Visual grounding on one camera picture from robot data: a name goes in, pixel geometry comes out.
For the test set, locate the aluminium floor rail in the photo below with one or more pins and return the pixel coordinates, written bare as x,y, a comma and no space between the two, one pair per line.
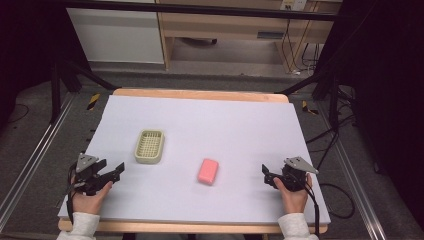
36,153
358,186

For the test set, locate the pink soap bar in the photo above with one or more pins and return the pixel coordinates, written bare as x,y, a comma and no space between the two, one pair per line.
208,171

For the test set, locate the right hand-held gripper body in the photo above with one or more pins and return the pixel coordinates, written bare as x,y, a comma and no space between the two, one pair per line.
295,175

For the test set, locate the wooden desk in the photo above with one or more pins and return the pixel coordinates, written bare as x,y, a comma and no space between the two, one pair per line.
233,23

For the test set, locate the black metal stand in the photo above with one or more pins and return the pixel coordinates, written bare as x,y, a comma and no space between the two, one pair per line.
333,96
55,90

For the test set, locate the white table cover board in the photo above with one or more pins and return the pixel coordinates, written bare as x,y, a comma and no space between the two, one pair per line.
206,133

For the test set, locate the white power strip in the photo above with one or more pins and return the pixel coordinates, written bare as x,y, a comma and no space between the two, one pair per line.
293,4

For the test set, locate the black metal crossbar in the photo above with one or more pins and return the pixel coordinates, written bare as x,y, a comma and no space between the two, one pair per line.
200,9

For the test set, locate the white cabinet panel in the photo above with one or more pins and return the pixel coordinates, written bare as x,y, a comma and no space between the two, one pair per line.
116,36

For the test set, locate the wooden table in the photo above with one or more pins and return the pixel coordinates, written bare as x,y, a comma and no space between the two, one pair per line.
200,94

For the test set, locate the yellow black floor tape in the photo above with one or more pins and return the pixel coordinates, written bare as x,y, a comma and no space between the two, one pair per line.
309,108
93,101

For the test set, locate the beige plastic soap dish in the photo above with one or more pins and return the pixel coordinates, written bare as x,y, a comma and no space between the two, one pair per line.
150,146

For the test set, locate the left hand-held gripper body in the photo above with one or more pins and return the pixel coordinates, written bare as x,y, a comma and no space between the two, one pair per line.
87,173

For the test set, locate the person's left hand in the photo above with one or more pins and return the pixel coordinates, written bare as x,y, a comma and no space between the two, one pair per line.
89,201

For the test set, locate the person's right hand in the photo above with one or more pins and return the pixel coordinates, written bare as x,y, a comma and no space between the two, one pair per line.
293,201

